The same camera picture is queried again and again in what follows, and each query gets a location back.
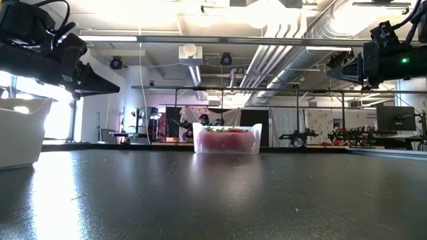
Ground silver ventilation duct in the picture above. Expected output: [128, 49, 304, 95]
[248, 0, 388, 107]

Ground white patterned curtain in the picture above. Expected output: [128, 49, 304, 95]
[270, 109, 334, 147]

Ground black equipment rack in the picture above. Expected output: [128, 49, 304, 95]
[131, 106, 160, 138]

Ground small translucent plastic basket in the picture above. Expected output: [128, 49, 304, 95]
[192, 122, 263, 155]

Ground person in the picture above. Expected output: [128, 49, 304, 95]
[196, 113, 211, 129]

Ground black computer monitor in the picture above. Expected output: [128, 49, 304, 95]
[376, 105, 417, 132]

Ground black pipe frame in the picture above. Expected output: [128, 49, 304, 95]
[131, 85, 427, 141]

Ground black round ceiling camera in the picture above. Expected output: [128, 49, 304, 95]
[220, 52, 234, 67]
[109, 56, 124, 71]

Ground white light strip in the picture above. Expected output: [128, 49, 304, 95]
[78, 35, 138, 42]
[306, 46, 354, 53]

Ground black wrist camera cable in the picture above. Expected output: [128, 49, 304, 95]
[395, 0, 427, 33]
[33, 0, 78, 43]

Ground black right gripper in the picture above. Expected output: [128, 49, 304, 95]
[326, 41, 427, 88]

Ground black ceiling spotlight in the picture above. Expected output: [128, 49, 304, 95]
[327, 49, 355, 69]

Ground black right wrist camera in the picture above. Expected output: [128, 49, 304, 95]
[369, 20, 401, 47]

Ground white ceiling pipes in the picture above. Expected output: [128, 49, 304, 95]
[238, 13, 308, 89]

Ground grey waste bin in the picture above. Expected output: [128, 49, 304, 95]
[99, 128, 117, 143]

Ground white ceiling box device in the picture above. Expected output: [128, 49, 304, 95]
[178, 43, 203, 67]

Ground grey rig crossbar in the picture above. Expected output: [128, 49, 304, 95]
[78, 35, 371, 47]

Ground white hanging cloth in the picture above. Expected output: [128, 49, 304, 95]
[179, 106, 242, 127]

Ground white plastic basket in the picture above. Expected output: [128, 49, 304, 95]
[0, 97, 54, 170]

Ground bright window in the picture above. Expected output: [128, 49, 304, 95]
[0, 71, 76, 141]

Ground white hanging cable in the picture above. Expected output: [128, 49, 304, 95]
[137, 23, 150, 138]

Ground black partition panel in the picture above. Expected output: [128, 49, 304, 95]
[240, 109, 270, 147]

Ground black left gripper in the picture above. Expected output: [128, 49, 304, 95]
[0, 33, 120, 100]

